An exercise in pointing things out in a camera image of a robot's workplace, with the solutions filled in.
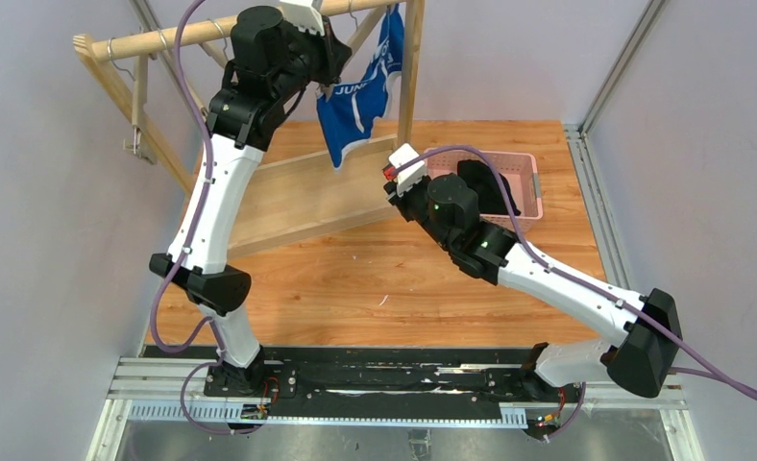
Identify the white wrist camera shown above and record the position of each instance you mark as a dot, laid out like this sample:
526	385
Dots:
405	169
305	15

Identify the black underwear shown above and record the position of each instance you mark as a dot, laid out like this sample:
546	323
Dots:
480	178

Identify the wooden hanger of black underwear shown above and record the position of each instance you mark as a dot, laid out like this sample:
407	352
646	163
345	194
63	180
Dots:
210	48

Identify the wooden hanger of blue underwear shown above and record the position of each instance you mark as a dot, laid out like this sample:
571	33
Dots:
365	27

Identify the pink plastic basket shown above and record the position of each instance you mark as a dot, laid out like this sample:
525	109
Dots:
519	171

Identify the empty wooden clip hanger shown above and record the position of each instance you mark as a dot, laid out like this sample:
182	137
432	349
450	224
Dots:
137	145

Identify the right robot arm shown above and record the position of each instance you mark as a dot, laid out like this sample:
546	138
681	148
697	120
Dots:
637	333

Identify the blue underwear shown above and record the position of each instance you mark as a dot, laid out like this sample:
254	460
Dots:
347	115

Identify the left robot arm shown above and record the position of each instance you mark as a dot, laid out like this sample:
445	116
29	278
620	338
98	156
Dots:
277	52

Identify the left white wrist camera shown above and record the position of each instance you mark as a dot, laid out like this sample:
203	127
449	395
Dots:
305	15

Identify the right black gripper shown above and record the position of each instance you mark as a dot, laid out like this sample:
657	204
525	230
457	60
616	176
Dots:
398	199

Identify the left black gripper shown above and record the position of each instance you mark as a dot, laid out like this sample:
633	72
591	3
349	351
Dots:
332	57

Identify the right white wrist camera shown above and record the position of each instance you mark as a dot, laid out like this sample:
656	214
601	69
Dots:
405	169

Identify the wooden clothes rack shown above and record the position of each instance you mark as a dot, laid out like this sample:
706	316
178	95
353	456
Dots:
293	199

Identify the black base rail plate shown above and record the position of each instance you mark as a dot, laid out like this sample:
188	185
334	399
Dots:
417	385

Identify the wooden hanger of grey underwear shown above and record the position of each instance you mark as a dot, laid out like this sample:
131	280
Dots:
189	93

